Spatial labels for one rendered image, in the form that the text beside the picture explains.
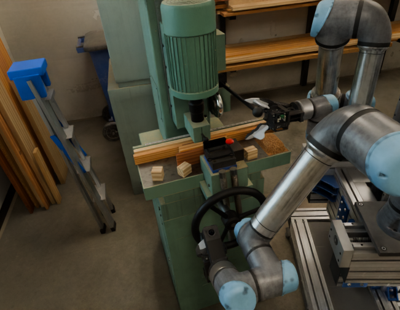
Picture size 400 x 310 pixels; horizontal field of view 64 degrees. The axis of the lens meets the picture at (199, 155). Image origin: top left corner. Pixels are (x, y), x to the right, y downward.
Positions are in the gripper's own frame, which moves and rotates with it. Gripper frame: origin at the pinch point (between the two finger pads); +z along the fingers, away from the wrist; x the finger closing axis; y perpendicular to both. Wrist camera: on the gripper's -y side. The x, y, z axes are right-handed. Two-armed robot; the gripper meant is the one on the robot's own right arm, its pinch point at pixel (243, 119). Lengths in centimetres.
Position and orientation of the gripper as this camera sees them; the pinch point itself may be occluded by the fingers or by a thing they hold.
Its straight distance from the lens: 114.7
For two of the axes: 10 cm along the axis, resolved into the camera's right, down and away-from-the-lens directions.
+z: -9.5, 2.2, -2.2
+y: 3.0, 4.9, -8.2
